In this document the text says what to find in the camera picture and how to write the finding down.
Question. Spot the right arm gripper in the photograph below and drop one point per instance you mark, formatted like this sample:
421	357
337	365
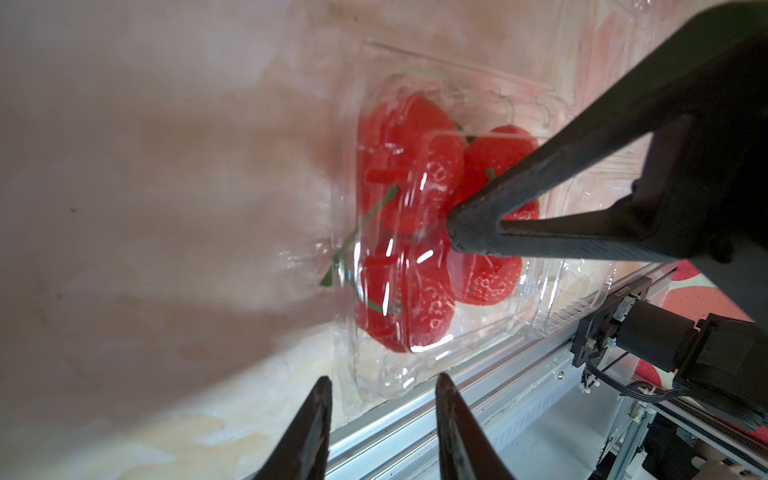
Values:
669	163

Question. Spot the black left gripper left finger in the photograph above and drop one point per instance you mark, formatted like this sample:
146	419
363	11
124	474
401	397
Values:
302	452

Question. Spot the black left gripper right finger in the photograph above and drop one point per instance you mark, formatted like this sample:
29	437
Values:
464	450

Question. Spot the strawberry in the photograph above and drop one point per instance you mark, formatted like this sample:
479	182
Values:
410	143
482	280
405	295

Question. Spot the strawberry basket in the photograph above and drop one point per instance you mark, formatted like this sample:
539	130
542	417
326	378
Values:
487	157

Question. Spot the clear clamshell container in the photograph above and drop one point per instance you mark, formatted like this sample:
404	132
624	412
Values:
615	37
477	101

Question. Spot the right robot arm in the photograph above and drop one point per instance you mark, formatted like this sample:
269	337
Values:
721	362

